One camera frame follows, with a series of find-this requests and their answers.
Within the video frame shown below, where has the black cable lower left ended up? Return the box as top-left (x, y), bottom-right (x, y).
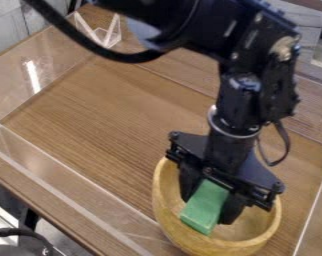
top-left (0, 227), bottom-right (53, 256)

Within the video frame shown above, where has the green rectangular block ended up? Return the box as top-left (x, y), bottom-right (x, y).
top-left (179, 180), bottom-right (229, 236)

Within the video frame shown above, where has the black table leg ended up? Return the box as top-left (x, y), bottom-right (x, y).
top-left (22, 208), bottom-right (39, 231)

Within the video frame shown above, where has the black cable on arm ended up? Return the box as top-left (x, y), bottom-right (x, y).
top-left (254, 121), bottom-right (292, 168)

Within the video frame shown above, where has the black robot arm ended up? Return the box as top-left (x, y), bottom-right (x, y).
top-left (95, 0), bottom-right (300, 225)

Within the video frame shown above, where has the clear acrylic corner bracket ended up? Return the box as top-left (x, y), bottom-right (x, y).
top-left (73, 12), bottom-right (121, 49)

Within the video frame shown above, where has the clear acrylic tray wall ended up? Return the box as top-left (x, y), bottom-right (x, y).
top-left (0, 113), bottom-right (208, 256)

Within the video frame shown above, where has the brown wooden bowl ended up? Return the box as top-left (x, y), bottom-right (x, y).
top-left (151, 157), bottom-right (281, 256)

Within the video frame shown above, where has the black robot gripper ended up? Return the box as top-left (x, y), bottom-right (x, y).
top-left (165, 106), bottom-right (285, 225)

